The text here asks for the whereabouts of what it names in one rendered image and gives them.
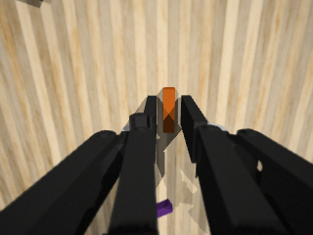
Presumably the orange rod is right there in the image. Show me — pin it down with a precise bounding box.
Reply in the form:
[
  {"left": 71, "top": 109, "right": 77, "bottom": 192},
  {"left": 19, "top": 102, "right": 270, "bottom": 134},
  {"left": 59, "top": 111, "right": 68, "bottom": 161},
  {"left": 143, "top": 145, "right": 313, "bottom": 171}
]
[{"left": 163, "top": 87, "right": 175, "bottom": 133}]

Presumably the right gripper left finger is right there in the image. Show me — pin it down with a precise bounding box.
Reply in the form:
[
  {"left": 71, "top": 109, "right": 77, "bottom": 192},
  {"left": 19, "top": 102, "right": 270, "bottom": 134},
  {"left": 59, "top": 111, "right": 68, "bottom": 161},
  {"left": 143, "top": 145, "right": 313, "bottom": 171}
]
[{"left": 0, "top": 95, "right": 159, "bottom": 235}]

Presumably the purple rod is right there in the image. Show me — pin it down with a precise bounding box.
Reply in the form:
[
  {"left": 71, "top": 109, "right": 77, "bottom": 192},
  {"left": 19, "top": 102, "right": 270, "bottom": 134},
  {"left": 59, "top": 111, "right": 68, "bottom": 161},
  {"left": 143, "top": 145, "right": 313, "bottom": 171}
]
[{"left": 156, "top": 199, "right": 173, "bottom": 218}]

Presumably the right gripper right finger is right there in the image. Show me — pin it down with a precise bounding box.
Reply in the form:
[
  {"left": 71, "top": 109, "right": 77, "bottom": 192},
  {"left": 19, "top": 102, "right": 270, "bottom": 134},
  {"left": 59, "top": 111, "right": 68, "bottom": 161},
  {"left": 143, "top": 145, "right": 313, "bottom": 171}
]
[{"left": 180, "top": 95, "right": 313, "bottom": 235}]

